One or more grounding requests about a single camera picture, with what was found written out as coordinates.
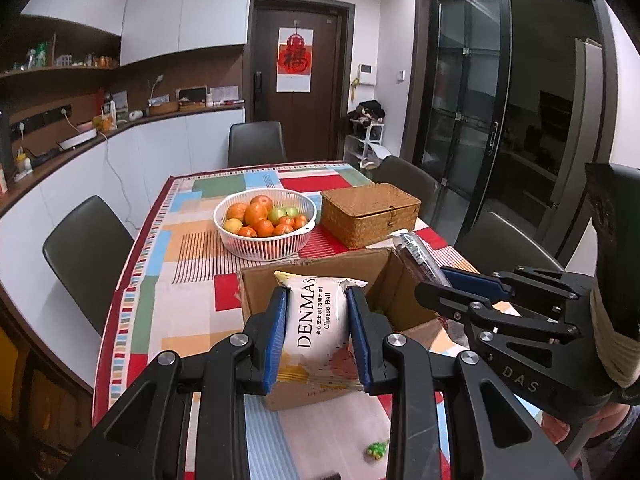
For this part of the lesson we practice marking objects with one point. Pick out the white small rack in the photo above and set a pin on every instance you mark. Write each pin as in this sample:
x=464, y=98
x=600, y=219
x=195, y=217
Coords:
x=367, y=145

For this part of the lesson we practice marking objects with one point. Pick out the white flat countertop appliance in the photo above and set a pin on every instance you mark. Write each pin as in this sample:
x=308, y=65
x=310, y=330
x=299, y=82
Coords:
x=75, y=141

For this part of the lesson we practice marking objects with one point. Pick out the white counter cabinet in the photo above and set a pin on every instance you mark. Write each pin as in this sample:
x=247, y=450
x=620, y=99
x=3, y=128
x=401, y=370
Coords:
x=165, y=155

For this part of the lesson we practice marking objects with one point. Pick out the wooden wall shelf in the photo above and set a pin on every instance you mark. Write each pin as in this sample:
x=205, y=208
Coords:
x=60, y=67

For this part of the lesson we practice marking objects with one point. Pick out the black wall socket strip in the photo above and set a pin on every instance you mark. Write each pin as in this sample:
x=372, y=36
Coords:
x=42, y=119

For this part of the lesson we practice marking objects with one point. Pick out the white wall intercom panel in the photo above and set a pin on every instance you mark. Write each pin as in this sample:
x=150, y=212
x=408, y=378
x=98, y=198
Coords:
x=366, y=74

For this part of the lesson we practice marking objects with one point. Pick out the woven wicker box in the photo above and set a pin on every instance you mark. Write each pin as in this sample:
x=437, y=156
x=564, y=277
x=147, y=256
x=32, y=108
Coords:
x=370, y=210

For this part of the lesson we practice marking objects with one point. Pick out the dark grey dining chair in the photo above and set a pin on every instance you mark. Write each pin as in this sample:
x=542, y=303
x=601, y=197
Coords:
x=85, y=255
x=407, y=180
x=256, y=142
x=500, y=242

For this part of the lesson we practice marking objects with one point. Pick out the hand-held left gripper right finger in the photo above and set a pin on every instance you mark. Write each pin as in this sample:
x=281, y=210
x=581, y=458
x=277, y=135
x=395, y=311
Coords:
x=359, y=340

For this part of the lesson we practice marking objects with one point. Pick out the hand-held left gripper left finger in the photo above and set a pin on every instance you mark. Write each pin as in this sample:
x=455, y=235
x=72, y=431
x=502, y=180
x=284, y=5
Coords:
x=276, y=345

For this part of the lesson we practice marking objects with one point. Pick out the shallow wicker tray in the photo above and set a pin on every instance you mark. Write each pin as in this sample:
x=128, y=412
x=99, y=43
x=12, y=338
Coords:
x=163, y=108

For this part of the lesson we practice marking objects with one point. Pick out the red and white door poster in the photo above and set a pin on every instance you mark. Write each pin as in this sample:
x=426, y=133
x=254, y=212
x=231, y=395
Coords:
x=295, y=60

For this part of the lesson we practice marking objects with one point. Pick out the colourful patchwork tablecloth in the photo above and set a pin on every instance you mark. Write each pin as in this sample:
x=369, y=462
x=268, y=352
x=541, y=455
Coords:
x=190, y=240

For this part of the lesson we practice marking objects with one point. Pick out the white cheese ball packet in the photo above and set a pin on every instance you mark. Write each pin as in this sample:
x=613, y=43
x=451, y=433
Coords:
x=315, y=320

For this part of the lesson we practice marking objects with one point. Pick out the person's right forearm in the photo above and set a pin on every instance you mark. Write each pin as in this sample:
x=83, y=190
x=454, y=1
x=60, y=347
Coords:
x=616, y=419

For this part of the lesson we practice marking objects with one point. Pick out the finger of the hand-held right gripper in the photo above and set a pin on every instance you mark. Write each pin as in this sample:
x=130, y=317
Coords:
x=450, y=301
x=475, y=282

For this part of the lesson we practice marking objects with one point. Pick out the brown cardboard box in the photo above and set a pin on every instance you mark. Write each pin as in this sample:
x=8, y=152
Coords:
x=395, y=285

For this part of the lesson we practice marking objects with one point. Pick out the dark brown door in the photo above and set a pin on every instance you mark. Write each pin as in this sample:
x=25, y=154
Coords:
x=325, y=125

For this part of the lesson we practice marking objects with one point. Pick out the round green candy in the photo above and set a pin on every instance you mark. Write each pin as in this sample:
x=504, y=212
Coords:
x=378, y=450

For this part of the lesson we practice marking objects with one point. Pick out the pile of oranges and apples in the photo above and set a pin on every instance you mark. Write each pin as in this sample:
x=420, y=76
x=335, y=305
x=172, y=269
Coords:
x=257, y=215

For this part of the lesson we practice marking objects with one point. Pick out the white upper wall cabinets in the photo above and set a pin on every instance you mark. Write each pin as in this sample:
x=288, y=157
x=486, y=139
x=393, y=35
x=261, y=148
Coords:
x=185, y=5

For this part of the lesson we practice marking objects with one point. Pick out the white plastic fruit basket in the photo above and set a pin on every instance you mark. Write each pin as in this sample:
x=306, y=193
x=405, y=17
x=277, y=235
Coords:
x=265, y=247

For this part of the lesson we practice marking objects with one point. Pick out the black framed glass sliding door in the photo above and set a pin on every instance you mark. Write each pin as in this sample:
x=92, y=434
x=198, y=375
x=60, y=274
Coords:
x=500, y=110

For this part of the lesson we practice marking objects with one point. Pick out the white desk lamp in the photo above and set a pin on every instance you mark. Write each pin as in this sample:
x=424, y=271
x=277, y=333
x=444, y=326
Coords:
x=156, y=89

